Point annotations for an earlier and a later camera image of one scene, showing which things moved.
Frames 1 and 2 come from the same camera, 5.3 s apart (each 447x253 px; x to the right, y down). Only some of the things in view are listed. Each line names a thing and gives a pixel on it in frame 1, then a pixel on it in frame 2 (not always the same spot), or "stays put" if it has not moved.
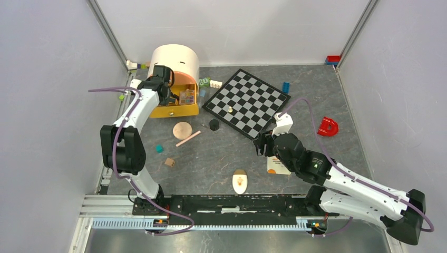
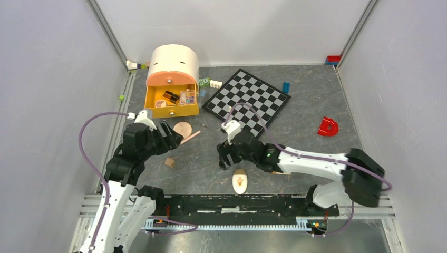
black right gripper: x=264 y=137 to x=224 y=149
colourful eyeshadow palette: x=186 y=97 stays put
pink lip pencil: x=186 y=139 stays put
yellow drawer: x=176 y=109 stays put
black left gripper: x=165 y=102 to x=171 y=141
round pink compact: x=182 y=130 stays put
